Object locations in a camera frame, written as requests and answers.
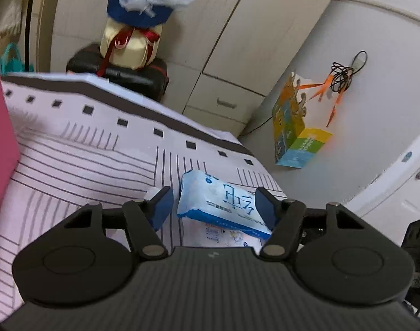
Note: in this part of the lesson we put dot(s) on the beige wardrobe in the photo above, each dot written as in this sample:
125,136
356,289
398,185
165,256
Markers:
230,41

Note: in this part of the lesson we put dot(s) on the black suitcase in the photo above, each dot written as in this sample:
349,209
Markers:
127,76

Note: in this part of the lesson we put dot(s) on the colourful paper bag orange ribbons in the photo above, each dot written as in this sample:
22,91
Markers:
292,134

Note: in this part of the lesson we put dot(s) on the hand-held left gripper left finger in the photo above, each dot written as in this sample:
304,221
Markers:
161,207

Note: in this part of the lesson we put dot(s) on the flower bouquet blue wrap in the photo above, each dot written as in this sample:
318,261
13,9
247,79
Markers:
141,17

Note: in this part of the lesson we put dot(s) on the white door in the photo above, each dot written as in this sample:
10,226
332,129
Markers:
396,186

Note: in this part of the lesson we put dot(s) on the black metal clothes rack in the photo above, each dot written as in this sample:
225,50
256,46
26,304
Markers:
31,24

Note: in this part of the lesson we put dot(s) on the pink box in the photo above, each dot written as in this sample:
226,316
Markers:
0,138

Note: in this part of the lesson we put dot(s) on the blue white tissue pack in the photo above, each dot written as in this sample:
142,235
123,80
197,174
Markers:
210,196

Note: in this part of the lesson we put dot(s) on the teal mesh bag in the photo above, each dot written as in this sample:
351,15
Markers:
10,57

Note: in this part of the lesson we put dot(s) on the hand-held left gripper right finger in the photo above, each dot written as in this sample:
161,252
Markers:
265,207

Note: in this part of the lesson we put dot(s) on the flat white printed packet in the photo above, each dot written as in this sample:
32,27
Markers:
220,237

